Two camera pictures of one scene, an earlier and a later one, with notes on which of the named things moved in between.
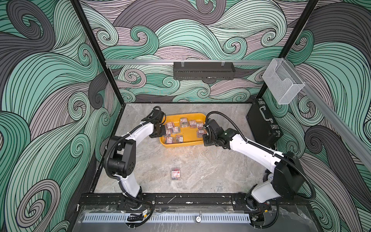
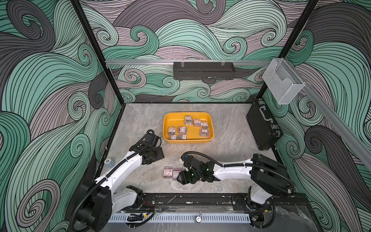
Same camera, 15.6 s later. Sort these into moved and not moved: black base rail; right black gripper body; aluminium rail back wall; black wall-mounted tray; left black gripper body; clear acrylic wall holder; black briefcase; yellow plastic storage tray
Moved: left black gripper body; right black gripper body; yellow plastic storage tray
Not moved: black briefcase; aluminium rail back wall; black base rail; clear acrylic wall holder; black wall-mounted tray
